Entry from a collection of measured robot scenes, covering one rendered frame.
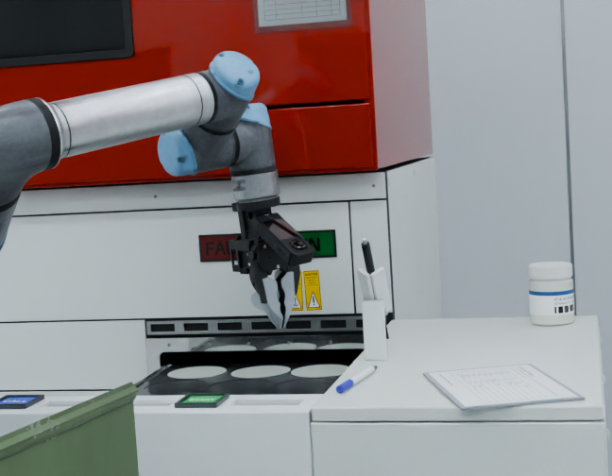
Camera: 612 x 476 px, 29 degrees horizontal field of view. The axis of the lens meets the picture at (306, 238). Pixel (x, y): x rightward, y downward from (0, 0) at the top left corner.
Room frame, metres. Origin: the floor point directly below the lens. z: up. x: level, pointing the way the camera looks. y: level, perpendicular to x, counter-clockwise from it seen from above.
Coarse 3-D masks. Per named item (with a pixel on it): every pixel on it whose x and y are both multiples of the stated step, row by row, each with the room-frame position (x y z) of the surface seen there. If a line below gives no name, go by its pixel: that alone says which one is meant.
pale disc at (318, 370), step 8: (296, 368) 1.96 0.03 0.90; (304, 368) 1.96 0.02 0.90; (312, 368) 1.95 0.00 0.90; (320, 368) 1.95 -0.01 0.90; (328, 368) 1.95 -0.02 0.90; (336, 368) 1.94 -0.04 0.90; (344, 368) 1.94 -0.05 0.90; (304, 376) 1.90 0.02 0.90; (312, 376) 1.89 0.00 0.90; (320, 376) 1.89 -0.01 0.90
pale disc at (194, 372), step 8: (184, 368) 2.02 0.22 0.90; (192, 368) 2.02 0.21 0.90; (200, 368) 2.01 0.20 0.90; (208, 368) 2.01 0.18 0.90; (216, 368) 2.00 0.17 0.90; (224, 368) 2.00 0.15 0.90; (176, 376) 1.96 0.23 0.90; (184, 376) 1.96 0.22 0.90; (192, 376) 1.95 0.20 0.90; (200, 376) 1.95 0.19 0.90; (208, 376) 1.94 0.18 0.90
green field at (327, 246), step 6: (300, 234) 2.05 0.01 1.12; (306, 234) 2.04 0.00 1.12; (312, 234) 2.04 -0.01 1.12; (318, 234) 2.04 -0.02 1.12; (324, 234) 2.04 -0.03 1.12; (330, 234) 2.03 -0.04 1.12; (306, 240) 2.04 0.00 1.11; (312, 240) 2.04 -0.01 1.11; (318, 240) 2.04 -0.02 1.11; (324, 240) 2.04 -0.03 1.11; (330, 240) 2.03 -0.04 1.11; (318, 246) 2.04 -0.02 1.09; (324, 246) 2.04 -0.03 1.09; (330, 246) 2.03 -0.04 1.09; (318, 252) 2.04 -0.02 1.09; (324, 252) 2.04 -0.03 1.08; (330, 252) 2.04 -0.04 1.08
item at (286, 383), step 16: (176, 368) 2.02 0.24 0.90; (240, 368) 1.99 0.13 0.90; (144, 384) 1.91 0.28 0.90; (160, 384) 1.90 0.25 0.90; (176, 384) 1.90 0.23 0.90; (192, 384) 1.89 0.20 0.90; (208, 384) 1.88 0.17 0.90; (224, 384) 1.87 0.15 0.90; (240, 384) 1.87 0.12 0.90; (256, 384) 1.86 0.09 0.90; (272, 384) 1.85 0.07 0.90; (288, 384) 1.84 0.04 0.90; (304, 384) 1.84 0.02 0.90; (320, 384) 1.83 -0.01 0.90
